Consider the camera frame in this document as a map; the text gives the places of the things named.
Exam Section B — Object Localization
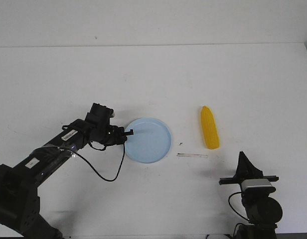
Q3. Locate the light blue round plate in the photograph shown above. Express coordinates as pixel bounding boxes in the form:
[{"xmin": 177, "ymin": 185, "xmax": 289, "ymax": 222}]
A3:
[{"xmin": 125, "ymin": 118, "xmax": 172, "ymax": 164}]

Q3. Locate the yellow corn cob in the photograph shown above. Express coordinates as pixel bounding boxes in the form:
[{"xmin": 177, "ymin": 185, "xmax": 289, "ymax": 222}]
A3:
[{"xmin": 200, "ymin": 106, "xmax": 220, "ymax": 149}]

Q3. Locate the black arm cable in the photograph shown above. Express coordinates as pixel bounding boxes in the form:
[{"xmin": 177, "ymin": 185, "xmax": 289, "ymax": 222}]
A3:
[
  {"xmin": 61, "ymin": 124, "xmax": 126, "ymax": 182},
  {"xmin": 228, "ymin": 191, "xmax": 250, "ymax": 221}
]

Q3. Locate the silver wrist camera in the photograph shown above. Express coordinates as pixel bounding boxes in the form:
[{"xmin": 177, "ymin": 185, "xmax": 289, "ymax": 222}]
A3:
[
  {"xmin": 107, "ymin": 108, "xmax": 115, "ymax": 118},
  {"xmin": 240, "ymin": 179, "xmax": 276, "ymax": 193}
]

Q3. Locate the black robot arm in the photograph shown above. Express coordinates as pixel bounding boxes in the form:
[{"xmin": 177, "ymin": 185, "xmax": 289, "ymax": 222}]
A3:
[
  {"xmin": 219, "ymin": 151, "xmax": 283, "ymax": 239},
  {"xmin": 0, "ymin": 103, "xmax": 134, "ymax": 239}
]

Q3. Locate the horizontal tape strip on table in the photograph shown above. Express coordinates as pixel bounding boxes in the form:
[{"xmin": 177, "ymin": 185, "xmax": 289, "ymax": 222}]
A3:
[{"xmin": 176, "ymin": 153, "xmax": 208, "ymax": 158}]

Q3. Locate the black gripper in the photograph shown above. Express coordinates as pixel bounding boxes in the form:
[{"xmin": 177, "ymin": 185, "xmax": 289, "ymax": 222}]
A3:
[
  {"xmin": 219, "ymin": 151, "xmax": 279, "ymax": 186},
  {"xmin": 85, "ymin": 103, "xmax": 134, "ymax": 146}
]

